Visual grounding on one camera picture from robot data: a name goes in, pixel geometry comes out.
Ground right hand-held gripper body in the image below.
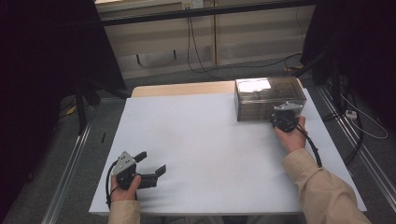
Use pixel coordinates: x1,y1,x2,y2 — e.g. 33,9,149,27
269,101,304,133

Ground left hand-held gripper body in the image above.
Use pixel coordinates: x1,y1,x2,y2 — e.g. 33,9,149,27
111,150,158,190

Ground smoky transparent drawer box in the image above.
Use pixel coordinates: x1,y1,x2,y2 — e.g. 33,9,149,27
233,76,308,122

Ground person's left hand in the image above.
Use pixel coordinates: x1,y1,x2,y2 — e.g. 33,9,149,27
110,175,142,203

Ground person's right hand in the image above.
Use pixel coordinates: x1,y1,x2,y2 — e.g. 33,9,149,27
274,115,308,154

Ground black stand legs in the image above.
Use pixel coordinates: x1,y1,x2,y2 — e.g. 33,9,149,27
291,48,345,123
74,78,132,135

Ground black curtain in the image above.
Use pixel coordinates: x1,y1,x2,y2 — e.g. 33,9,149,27
0,0,127,216
300,0,396,132

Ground black horizontal bar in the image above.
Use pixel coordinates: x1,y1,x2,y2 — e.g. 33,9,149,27
100,0,316,27

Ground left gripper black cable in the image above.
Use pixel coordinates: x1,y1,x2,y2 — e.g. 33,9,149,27
105,160,120,210

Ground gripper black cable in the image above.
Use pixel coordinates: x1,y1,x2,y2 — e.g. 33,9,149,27
295,122,323,168
105,160,120,210

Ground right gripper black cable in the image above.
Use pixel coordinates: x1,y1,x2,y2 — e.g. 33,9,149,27
295,122,323,168

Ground aluminium floor rail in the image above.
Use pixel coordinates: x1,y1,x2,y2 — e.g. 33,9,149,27
40,97,125,224
316,85,396,214

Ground thick black floor cable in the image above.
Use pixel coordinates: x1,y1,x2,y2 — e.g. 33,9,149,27
321,78,364,166

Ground white cable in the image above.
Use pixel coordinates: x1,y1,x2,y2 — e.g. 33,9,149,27
339,92,389,140

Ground black hanging cable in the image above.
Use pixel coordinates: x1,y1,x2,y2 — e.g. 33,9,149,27
186,17,304,80

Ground white wall socket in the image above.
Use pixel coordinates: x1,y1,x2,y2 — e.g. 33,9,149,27
181,0,205,10

